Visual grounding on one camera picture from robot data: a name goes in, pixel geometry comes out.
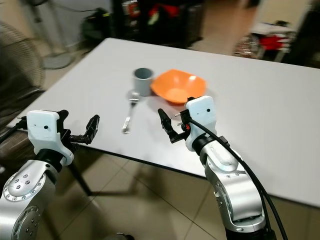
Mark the orange bowl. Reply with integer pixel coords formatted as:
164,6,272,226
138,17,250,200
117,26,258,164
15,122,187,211
150,68,208,106

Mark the metal spoon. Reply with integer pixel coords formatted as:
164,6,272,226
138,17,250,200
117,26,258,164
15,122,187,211
122,90,141,134

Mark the black table leg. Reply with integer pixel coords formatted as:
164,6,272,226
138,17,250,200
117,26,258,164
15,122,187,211
67,161,94,197

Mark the grey cup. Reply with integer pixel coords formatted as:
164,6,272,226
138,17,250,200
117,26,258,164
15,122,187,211
133,67,155,97

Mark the white stand with round base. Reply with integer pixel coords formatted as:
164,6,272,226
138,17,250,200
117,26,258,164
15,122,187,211
25,0,77,70

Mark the dark floor fan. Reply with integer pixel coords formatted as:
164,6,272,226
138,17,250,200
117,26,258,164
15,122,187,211
0,22,46,128

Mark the dark shelf with red items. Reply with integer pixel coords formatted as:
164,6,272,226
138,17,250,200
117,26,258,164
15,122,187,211
112,0,204,49

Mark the red and white clutter pile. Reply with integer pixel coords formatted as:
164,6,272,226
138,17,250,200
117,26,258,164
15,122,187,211
234,22,299,62

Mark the black bag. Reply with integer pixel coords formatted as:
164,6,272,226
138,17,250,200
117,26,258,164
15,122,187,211
82,7,114,49

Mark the dark furniture panel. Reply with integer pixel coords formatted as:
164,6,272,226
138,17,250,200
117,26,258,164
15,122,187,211
279,0,320,69

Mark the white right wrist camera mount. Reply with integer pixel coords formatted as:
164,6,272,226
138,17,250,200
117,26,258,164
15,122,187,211
185,96,218,153

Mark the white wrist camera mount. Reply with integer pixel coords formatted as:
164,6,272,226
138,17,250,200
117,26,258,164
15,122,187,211
185,96,218,153
26,110,74,166

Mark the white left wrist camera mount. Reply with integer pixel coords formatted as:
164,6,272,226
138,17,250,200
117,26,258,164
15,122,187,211
26,110,74,166

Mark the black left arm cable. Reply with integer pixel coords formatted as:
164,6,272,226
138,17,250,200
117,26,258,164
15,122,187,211
0,117,29,143

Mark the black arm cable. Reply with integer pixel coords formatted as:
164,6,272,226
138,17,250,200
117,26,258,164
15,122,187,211
0,117,29,143
176,113,290,240

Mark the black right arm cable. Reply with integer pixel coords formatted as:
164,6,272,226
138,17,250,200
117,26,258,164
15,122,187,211
176,113,290,240

